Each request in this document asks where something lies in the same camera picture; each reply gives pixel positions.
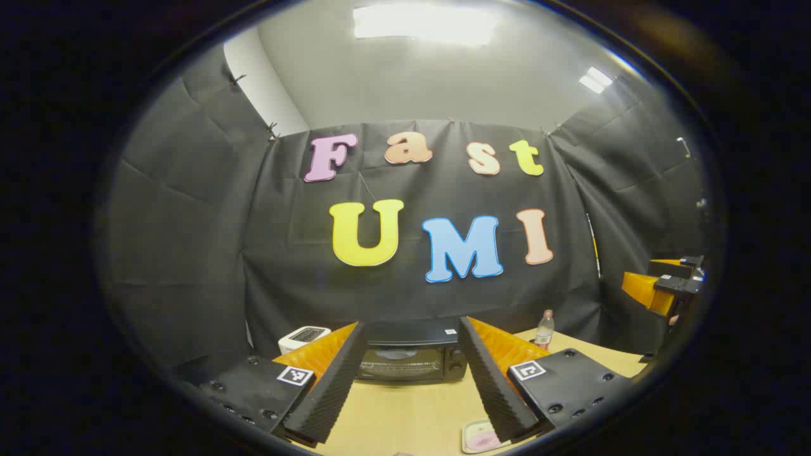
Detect black backdrop cloth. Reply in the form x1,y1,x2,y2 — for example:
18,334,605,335
101,44,710,381

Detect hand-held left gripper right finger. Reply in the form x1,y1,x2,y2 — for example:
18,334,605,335
457,315,634,444

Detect black electric oven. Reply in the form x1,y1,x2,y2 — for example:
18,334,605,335
357,320,469,385

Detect clear plastic water bottle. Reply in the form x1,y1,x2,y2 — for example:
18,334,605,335
534,310,556,351

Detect white toaster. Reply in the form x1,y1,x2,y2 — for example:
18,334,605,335
278,326,331,357

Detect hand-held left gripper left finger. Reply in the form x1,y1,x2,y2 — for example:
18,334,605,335
200,322,367,444

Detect small ceiling light panel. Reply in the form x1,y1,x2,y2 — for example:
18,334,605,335
578,66,614,94

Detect large ceiling light panel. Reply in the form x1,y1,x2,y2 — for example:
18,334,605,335
353,3,498,46

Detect cream cherry-print plate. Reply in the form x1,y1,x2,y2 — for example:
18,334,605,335
461,418,514,454

